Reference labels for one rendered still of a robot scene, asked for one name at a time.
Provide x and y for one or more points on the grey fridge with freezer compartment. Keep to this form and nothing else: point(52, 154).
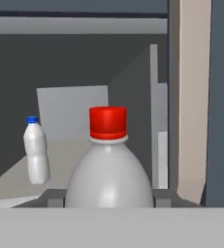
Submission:
point(68, 58)

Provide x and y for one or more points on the white bottle with blue cap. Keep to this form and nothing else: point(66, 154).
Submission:
point(36, 155)

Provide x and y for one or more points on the white bottle with red cap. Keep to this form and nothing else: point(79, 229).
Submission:
point(109, 174)

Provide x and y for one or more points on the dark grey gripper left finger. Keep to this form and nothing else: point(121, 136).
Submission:
point(53, 197)

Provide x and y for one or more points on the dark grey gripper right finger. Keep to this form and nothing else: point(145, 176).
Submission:
point(163, 197)

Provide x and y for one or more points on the grey freezer door, beige inside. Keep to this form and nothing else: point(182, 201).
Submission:
point(194, 97)

